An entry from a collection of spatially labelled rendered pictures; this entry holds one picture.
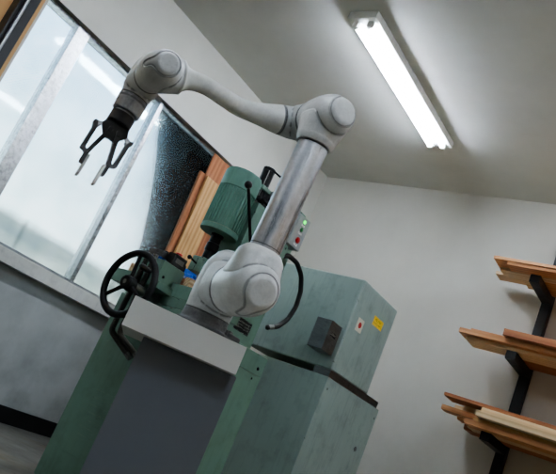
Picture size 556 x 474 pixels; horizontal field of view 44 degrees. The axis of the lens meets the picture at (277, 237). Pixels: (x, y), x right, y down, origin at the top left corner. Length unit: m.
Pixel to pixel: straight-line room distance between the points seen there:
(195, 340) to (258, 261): 0.29
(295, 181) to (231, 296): 0.41
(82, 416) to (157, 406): 0.92
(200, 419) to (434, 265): 3.38
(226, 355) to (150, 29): 2.85
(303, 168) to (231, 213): 0.96
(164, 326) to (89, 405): 0.99
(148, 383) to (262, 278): 0.45
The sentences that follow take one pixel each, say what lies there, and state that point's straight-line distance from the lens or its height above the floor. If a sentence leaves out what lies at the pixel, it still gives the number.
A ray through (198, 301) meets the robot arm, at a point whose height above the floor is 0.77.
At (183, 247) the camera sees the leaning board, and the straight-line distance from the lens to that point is 4.62.
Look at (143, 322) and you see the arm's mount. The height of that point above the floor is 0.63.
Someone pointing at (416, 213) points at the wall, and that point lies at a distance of 5.49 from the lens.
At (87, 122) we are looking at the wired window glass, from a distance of 4.31.
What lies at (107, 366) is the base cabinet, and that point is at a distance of 2.97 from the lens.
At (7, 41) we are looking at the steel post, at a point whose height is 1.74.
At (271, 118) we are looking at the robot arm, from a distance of 2.31.
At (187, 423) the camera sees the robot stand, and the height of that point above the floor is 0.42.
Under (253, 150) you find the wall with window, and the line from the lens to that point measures 5.24.
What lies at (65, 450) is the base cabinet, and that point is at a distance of 2.99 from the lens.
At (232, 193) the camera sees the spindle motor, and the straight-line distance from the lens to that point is 3.08.
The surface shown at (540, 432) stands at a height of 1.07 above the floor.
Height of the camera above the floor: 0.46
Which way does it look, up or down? 16 degrees up
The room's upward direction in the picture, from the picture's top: 23 degrees clockwise
